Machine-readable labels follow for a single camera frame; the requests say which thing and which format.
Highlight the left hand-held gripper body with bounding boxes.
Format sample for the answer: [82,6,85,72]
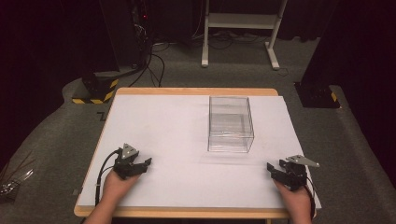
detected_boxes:
[112,143,148,180]

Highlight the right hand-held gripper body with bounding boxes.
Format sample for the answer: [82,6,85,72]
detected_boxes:
[278,154,320,192]

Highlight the person's left hand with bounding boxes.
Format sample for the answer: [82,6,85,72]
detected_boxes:
[102,169,142,207]

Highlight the person's right hand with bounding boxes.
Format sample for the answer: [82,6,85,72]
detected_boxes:
[273,179,313,217]

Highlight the white table sheet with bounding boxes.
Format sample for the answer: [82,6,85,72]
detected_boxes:
[77,93,322,210]

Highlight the clear plastic box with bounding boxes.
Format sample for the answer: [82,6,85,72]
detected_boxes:
[206,95,255,154]

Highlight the black base with yellow mark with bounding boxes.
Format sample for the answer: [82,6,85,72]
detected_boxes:
[293,81,341,109]

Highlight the wooden table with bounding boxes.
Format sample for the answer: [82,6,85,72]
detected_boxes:
[73,87,322,219]

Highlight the black base with yellow stripes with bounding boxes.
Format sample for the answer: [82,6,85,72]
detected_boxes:
[71,70,120,105]

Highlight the shiny metal tripod legs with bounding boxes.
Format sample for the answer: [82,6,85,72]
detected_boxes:
[0,150,35,202]

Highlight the black equipment column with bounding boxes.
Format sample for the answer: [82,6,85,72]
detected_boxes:
[98,0,151,70]

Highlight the dark curtain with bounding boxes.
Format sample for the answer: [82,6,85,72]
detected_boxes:
[300,0,396,175]

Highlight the white metal stand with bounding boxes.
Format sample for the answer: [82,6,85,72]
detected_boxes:
[201,0,290,71]

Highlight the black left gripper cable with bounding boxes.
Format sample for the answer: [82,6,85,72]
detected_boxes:
[94,148,121,207]

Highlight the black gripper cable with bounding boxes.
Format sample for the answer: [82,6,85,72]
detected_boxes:
[94,148,121,207]
[303,176,318,219]

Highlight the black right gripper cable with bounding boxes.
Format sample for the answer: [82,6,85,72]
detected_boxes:
[303,176,318,219]

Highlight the black floor cables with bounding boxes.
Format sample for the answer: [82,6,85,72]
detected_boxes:
[127,31,269,89]

